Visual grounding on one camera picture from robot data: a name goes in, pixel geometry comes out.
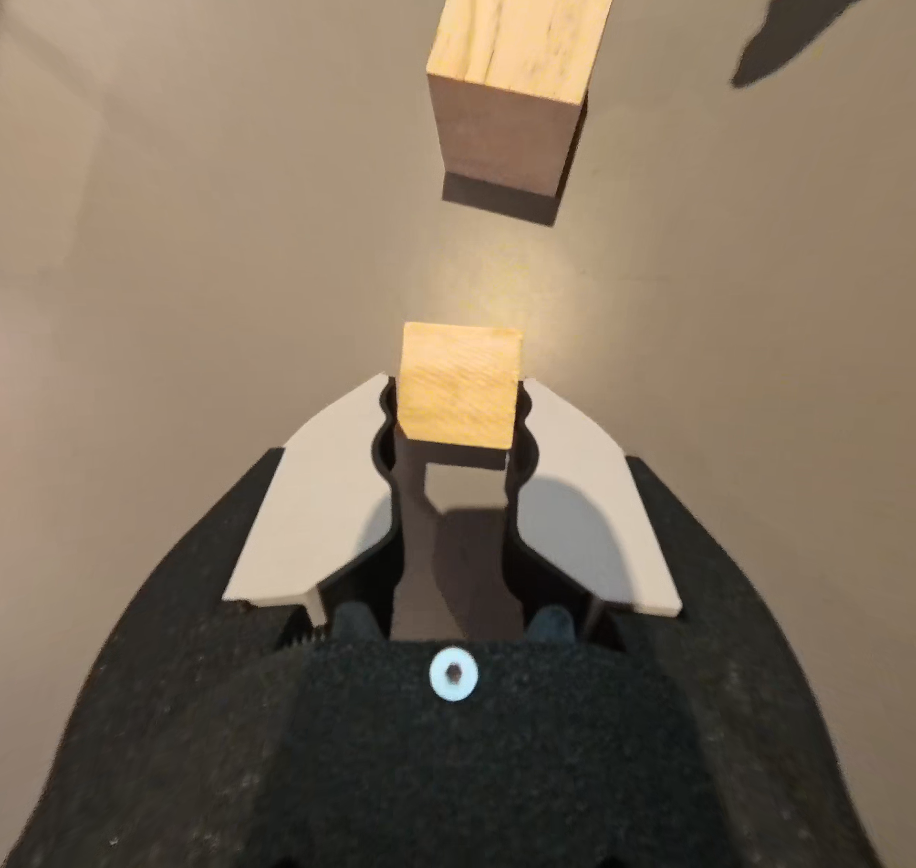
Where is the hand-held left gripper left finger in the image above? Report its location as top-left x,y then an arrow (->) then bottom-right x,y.
222,373 -> 400,629

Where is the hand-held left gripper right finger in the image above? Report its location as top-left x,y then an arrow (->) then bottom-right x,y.
507,377 -> 686,631

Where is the small wooden cube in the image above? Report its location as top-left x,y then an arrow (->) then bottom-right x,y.
396,322 -> 523,470

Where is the large wooden cube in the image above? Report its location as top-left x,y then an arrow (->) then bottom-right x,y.
426,0 -> 629,199

